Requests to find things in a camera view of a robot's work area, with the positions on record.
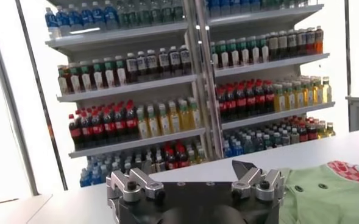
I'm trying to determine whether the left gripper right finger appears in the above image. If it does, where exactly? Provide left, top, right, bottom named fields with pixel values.
left=232, top=160, right=285, bottom=201

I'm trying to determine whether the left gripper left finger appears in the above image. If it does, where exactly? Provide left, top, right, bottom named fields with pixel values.
left=107, top=168, right=166, bottom=204

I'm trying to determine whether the green polo shirt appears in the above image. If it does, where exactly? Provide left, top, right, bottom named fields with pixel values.
left=278, top=160, right=359, bottom=224

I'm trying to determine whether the red cap cola bottle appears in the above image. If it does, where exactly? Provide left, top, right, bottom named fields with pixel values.
left=68, top=114, right=82, bottom=150
left=255, top=82, right=266, bottom=115
left=91, top=110, right=105, bottom=146
left=217, top=88, right=228, bottom=122
left=226, top=86, right=237, bottom=120
left=236, top=85, right=247, bottom=119
left=103, top=108, right=116, bottom=144
left=264, top=81, right=275, bottom=113
left=80, top=111, right=93, bottom=148
left=246, top=83, right=256, bottom=116
left=115, top=105, right=127, bottom=142
left=126, top=103, right=138, bottom=140

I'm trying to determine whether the yellow drink bottle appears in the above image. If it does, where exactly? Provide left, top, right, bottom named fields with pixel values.
left=158, top=103, right=171, bottom=135
left=188, top=97, right=201, bottom=129
left=303, top=79, right=314, bottom=107
left=148, top=105, right=160, bottom=137
left=313, top=78, right=324, bottom=105
left=294, top=82, right=305, bottom=109
left=169, top=101, right=181, bottom=133
left=179, top=99, right=191, bottom=131
left=137, top=108, right=149, bottom=139
left=322, top=76, right=332, bottom=103
left=274, top=85, right=286, bottom=113
left=284, top=83, right=295, bottom=110

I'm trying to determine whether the green cap white label bottle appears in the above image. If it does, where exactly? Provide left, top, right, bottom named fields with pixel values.
left=218, top=41, right=229, bottom=68
left=92, top=59, right=104, bottom=89
left=258, top=35, right=269, bottom=63
left=104, top=57, right=116, bottom=88
left=248, top=36, right=259, bottom=64
left=238, top=38, right=249, bottom=66
left=80, top=60, right=93, bottom=91
left=210, top=42, right=219, bottom=69
left=69, top=63, right=81, bottom=93
left=115, top=55, right=127, bottom=86
left=228, top=39, right=240, bottom=67

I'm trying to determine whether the dark bottle white square label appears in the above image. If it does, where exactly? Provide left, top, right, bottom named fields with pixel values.
left=137, top=51, right=148, bottom=82
left=297, top=29, right=307, bottom=57
left=180, top=44, right=192, bottom=75
left=169, top=46, right=181, bottom=77
left=306, top=27, right=316, bottom=55
left=158, top=47, right=170, bottom=79
left=287, top=29, right=298, bottom=58
left=126, top=53, right=138, bottom=83
left=147, top=49, right=158, bottom=80

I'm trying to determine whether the grey drinks shelving unit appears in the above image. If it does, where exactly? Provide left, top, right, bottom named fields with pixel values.
left=194, top=0, right=337, bottom=159
left=43, top=0, right=217, bottom=188

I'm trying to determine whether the orange cap white label bottle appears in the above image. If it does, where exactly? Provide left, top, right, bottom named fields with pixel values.
left=57, top=64, right=69, bottom=95

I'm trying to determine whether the black slanted pole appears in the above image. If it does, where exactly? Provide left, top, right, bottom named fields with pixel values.
left=343, top=0, right=352, bottom=98
left=13, top=0, right=69, bottom=192

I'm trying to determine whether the dark bottle beige label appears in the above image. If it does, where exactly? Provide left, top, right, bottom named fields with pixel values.
left=268, top=32, right=279, bottom=61
left=278, top=30, right=288, bottom=59

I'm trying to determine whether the red drink bottle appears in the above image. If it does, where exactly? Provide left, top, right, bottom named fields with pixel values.
left=315, top=26, right=324, bottom=55

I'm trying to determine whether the green label clear bottle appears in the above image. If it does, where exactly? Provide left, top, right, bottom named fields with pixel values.
left=139, top=0, right=152, bottom=26
left=162, top=0, right=174, bottom=24
left=128, top=0, right=140, bottom=27
left=151, top=0, right=163, bottom=25
left=172, top=0, right=185, bottom=23
left=117, top=0, right=130, bottom=29

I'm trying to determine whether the blue label water bottle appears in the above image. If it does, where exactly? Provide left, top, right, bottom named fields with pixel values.
left=44, top=7, right=60, bottom=39
left=92, top=1, right=105, bottom=31
left=80, top=2, right=93, bottom=32
left=104, top=0, right=118, bottom=30
left=68, top=4, right=82, bottom=33
left=57, top=5, right=71, bottom=36

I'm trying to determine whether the grey window frame post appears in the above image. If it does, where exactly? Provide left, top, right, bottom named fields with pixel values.
left=0, top=0, right=40, bottom=197

